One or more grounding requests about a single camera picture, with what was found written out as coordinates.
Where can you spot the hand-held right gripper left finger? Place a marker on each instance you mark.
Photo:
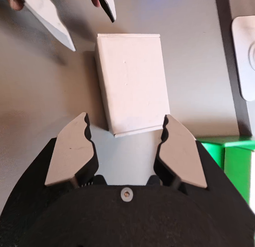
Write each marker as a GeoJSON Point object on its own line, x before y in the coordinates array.
{"type": "Point", "coordinates": [69, 151]}

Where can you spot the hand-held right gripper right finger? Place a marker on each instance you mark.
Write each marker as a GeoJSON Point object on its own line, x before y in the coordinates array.
{"type": "Point", "coordinates": [179, 151]}

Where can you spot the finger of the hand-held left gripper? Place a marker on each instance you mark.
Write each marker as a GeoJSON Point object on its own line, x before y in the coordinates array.
{"type": "Point", "coordinates": [45, 15]}
{"type": "Point", "coordinates": [106, 3]}

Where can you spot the green plastic bin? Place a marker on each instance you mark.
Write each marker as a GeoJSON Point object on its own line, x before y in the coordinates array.
{"type": "Point", "coordinates": [237, 167]}

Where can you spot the white cardboard box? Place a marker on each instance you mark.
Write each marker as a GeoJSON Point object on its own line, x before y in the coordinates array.
{"type": "Point", "coordinates": [131, 81]}

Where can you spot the grey desk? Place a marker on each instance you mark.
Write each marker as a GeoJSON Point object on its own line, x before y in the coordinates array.
{"type": "Point", "coordinates": [39, 81]}

